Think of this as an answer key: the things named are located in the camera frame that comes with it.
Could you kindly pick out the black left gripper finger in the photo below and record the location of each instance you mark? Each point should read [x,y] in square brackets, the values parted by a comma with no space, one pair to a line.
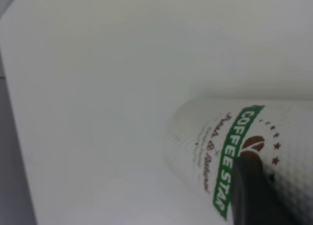
[252,195]

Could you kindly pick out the white paper coffee cup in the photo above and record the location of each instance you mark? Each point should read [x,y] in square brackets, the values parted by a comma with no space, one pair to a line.
[195,127]

